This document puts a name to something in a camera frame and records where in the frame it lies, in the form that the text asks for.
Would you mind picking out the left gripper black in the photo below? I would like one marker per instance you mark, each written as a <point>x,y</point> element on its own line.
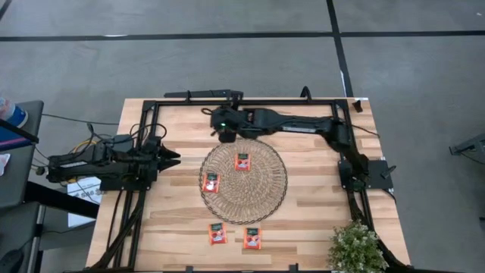
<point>152,159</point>

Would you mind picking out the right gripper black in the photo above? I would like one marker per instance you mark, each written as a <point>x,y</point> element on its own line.
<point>242,121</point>

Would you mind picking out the orange tea packet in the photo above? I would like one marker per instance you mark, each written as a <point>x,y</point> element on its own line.
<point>211,183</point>
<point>252,239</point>
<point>242,163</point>
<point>217,234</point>

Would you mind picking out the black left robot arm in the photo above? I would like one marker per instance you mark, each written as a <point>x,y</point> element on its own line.
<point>94,167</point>

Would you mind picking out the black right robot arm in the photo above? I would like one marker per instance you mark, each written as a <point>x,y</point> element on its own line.
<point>303,125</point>

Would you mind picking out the black power strip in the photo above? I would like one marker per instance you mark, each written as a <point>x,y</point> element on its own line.
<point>197,94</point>

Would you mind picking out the round woven placemat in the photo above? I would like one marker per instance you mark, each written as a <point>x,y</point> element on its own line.
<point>246,197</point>

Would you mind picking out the black arched clamp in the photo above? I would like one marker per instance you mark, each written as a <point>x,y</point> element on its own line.
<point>302,94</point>

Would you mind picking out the white paper sheet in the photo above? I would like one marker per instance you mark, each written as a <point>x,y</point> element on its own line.
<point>87,191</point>

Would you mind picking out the black desk beam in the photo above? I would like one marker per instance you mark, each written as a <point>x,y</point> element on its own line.
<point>60,199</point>

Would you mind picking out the grey side table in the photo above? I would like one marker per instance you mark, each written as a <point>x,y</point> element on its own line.
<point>22,167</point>

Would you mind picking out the black bar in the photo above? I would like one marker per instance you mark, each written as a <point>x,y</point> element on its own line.
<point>19,130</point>

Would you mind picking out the blue folder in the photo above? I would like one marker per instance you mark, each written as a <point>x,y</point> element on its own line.
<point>11,142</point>

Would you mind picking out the blue and white bottle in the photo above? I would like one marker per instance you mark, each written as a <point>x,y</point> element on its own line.
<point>13,113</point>

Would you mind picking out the white paper scrap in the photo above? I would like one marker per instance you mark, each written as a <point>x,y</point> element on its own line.
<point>3,164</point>

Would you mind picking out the grey desk panel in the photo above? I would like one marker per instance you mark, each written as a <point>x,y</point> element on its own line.
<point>17,231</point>

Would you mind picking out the small green potted plant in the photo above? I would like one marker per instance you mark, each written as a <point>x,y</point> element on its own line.
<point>356,250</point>

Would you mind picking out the black computer mouse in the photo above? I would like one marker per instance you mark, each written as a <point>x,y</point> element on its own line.
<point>9,261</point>

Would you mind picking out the grey chair base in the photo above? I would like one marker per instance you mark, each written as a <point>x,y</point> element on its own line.
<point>473,146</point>

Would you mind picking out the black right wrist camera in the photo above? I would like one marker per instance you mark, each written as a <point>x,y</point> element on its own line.
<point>235,96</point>

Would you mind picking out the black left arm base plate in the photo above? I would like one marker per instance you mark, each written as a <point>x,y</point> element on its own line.
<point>129,186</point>

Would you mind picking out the black metal table frame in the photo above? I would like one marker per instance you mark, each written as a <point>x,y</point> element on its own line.
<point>288,102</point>

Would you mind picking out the small black bracket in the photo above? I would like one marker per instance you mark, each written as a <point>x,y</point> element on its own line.
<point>357,106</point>

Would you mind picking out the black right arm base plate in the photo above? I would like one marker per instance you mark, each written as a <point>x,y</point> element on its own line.
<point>379,178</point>

